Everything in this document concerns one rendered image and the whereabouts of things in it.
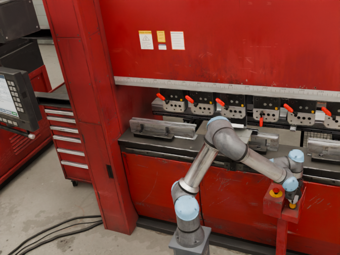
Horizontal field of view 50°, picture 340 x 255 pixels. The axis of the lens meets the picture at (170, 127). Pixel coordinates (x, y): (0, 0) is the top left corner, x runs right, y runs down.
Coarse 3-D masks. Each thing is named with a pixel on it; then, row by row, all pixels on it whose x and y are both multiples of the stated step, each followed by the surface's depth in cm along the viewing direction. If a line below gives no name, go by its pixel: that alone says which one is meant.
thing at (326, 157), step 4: (312, 156) 218; (316, 156) 217; (324, 156) 216; (328, 156) 216; (332, 156) 216; (336, 156) 215; (312, 160) 218; (316, 160) 217; (320, 160) 216; (324, 160) 215; (328, 160) 214; (332, 160) 213; (336, 160) 212; (336, 164) 213
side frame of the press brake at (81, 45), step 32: (64, 0) 210; (96, 0) 223; (64, 32) 221; (96, 32) 227; (64, 64) 234; (96, 64) 231; (96, 96) 237; (128, 96) 272; (96, 128) 252; (128, 128) 277; (96, 160) 269; (96, 192) 289; (128, 192) 288; (128, 224) 295
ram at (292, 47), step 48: (144, 0) 213; (192, 0) 202; (240, 0) 192; (288, 0) 183; (336, 0) 174; (192, 48) 216; (240, 48) 205; (288, 48) 195; (336, 48) 185; (288, 96) 208
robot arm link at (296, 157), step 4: (292, 152) 190; (296, 152) 190; (300, 152) 190; (288, 156) 191; (292, 156) 188; (296, 156) 188; (300, 156) 187; (292, 160) 189; (296, 160) 188; (300, 160) 188; (292, 164) 189; (296, 164) 190; (300, 164) 190; (292, 168) 191; (296, 168) 191; (300, 168) 191; (292, 172) 194; (296, 172) 193; (300, 172) 193
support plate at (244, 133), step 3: (234, 129) 235; (237, 129) 235; (237, 132) 232; (240, 132) 231; (243, 132) 231; (246, 132) 231; (249, 132) 230; (240, 135) 228; (243, 135) 228; (246, 135) 228; (249, 135) 227; (240, 138) 225; (243, 138) 225; (246, 138) 225; (243, 141) 222; (246, 141) 222
